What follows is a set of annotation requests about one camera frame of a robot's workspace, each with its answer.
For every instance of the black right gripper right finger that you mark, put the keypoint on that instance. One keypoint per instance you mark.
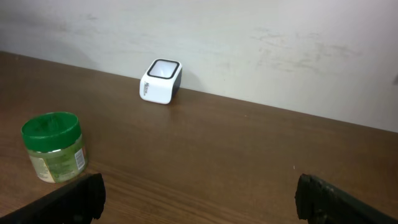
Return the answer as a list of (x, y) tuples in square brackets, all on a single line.
[(318, 201)]

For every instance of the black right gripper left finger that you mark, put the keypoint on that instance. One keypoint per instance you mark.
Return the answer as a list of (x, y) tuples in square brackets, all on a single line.
[(80, 201)]

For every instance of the white barcode scanner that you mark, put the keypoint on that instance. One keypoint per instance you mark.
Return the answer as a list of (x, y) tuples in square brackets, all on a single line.
[(161, 81)]

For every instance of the green lid jar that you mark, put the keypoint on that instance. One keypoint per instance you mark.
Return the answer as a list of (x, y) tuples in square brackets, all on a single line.
[(55, 145)]

